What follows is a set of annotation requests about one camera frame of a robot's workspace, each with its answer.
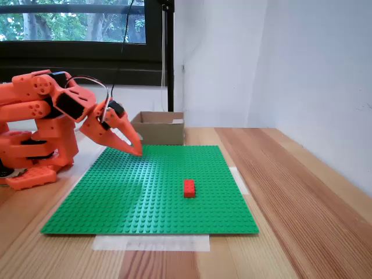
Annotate open cardboard box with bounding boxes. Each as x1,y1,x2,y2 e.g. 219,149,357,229
130,111,185,146

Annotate green lego baseplate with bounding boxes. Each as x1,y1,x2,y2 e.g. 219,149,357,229
40,144,260,235

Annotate red lego block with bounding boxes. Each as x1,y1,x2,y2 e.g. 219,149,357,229
183,179,196,199

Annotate black framed window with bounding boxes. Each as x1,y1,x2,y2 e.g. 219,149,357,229
0,0,175,113

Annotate masking tape strip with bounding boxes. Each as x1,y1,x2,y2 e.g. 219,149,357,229
228,166,250,195
91,234,210,252

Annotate white blind cords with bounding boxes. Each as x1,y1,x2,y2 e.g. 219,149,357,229
160,4,169,112

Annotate thin black hanging cable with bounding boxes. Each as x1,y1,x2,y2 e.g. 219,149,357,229
111,0,135,98

